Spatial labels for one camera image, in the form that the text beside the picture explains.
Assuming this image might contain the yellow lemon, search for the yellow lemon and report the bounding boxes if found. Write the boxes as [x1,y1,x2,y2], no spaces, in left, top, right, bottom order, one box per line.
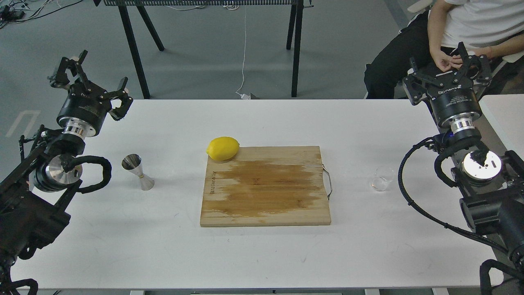
[206,136,240,161]

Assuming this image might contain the seated person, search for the seated person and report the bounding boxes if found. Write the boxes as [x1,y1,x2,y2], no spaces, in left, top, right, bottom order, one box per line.
[364,0,524,99]

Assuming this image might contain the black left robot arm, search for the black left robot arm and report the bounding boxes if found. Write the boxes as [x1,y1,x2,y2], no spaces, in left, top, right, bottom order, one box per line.
[0,50,133,295]

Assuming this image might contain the white hanging cable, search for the white hanging cable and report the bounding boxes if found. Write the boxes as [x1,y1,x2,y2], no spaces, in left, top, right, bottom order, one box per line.
[235,6,255,100]

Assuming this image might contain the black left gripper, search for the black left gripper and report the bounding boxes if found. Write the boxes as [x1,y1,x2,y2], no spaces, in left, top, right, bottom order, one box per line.
[48,50,133,137]

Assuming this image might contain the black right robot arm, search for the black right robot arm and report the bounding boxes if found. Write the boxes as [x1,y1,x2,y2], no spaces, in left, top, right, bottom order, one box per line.
[398,43,524,295]

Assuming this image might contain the white side table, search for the white side table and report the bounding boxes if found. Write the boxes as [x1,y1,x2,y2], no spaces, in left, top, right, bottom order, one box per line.
[480,94,524,159]

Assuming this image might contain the small clear glass cup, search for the small clear glass cup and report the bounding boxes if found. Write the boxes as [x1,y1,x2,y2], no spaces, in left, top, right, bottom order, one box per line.
[370,166,395,192]

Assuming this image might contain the black metal frame table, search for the black metal frame table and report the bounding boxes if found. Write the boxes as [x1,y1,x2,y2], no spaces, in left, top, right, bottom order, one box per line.
[93,0,314,100]

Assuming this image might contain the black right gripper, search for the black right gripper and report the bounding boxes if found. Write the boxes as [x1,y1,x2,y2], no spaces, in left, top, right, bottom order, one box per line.
[402,42,492,128]

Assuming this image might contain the floor cables bundle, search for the floor cables bundle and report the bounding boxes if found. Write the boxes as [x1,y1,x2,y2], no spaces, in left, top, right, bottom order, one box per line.
[0,0,84,29]

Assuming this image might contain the wooden cutting board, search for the wooden cutting board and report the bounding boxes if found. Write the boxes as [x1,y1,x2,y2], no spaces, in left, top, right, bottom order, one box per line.
[200,146,331,227]

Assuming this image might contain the steel double jigger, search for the steel double jigger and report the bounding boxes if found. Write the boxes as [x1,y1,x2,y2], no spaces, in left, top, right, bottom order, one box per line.
[121,154,155,191]

